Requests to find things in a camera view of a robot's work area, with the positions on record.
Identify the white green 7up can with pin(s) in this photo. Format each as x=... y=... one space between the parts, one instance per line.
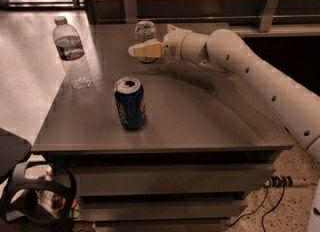
x=144 y=31

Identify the clear plastic water bottle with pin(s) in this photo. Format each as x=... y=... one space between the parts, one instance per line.
x=71 y=53

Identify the metal wall bracket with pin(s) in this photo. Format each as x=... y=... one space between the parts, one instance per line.
x=130 y=8
x=265 y=19

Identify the left metal wall bracket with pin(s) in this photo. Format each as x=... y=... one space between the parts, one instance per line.
x=130 y=8

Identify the blue Pepsi can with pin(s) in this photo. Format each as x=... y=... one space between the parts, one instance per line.
x=129 y=97

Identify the white power strip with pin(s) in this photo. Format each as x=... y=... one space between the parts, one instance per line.
x=286 y=181

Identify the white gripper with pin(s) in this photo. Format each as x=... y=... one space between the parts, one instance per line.
x=173 y=44

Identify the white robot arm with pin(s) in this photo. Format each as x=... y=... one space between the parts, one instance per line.
x=224 y=51

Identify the right metal wall bracket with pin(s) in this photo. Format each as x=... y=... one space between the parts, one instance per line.
x=265 y=19

